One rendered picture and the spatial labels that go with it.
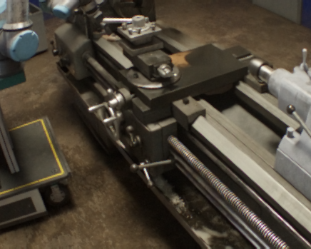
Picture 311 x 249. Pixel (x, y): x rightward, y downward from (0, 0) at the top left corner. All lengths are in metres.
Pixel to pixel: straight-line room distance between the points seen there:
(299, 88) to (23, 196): 1.68
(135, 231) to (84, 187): 0.53
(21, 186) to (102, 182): 0.65
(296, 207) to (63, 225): 1.56
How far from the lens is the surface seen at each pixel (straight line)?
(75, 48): 2.64
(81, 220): 2.47
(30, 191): 2.32
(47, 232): 2.46
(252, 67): 1.57
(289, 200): 1.38
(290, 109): 1.31
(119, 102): 1.79
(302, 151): 1.37
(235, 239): 1.79
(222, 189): 1.55
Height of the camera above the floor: 1.83
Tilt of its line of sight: 35 degrees down
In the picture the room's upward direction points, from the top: 4 degrees counter-clockwise
